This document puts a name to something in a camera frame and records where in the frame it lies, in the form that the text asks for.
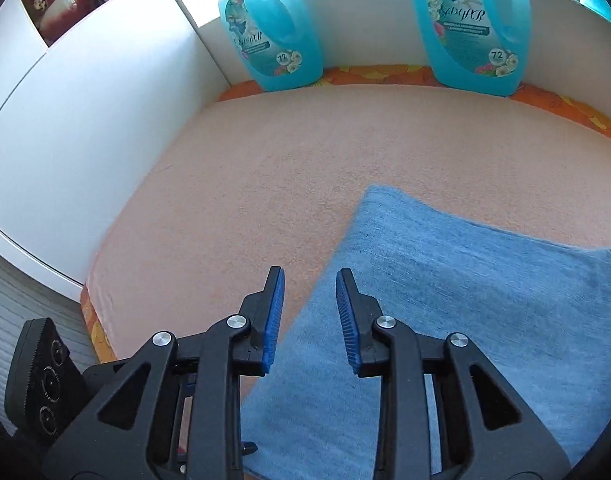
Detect blue denim pants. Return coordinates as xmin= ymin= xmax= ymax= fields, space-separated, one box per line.
xmin=241 ymin=185 xmax=611 ymax=479

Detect pink towel mat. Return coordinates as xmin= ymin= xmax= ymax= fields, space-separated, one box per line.
xmin=87 ymin=86 xmax=611 ymax=470

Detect white cabinet panel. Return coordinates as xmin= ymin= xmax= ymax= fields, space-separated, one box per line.
xmin=0 ymin=0 xmax=227 ymax=299

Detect red white ceramic jar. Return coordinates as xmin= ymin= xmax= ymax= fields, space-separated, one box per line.
xmin=26 ymin=0 xmax=92 ymax=42

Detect left blue detergent bottle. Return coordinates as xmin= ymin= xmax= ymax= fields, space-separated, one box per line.
xmin=218 ymin=0 xmax=324 ymax=92

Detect blue detergent bottle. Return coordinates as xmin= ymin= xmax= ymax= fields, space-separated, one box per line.
xmin=218 ymin=0 xmax=324 ymax=92
xmin=413 ymin=0 xmax=531 ymax=96

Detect right blue detergent bottle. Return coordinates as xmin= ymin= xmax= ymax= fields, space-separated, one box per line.
xmin=413 ymin=0 xmax=531 ymax=96

